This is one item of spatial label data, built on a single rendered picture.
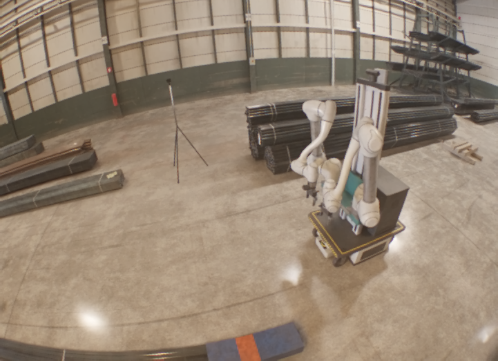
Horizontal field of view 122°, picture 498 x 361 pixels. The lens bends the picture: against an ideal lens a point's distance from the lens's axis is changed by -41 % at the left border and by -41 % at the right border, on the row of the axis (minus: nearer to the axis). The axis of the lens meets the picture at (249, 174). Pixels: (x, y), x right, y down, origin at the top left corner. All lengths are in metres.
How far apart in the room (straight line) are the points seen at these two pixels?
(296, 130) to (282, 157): 0.50
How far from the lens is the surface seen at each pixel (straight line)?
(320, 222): 2.54
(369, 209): 1.76
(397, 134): 5.30
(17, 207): 5.89
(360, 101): 2.05
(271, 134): 3.59
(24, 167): 7.89
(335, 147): 4.17
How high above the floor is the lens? 2.02
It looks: 31 degrees down
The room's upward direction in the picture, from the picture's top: 5 degrees counter-clockwise
